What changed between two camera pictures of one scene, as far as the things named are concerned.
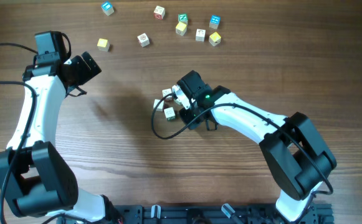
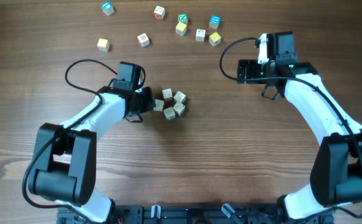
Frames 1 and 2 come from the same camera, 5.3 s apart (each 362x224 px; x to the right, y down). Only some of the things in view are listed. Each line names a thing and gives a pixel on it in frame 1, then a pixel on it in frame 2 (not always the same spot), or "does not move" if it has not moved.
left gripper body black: (81, 72) -> (144, 101)
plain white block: (170, 114) does not move
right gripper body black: (189, 116) -> (254, 70)
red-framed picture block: (166, 92) does not move
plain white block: (161, 106) does not move
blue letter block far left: (107, 8) does not move
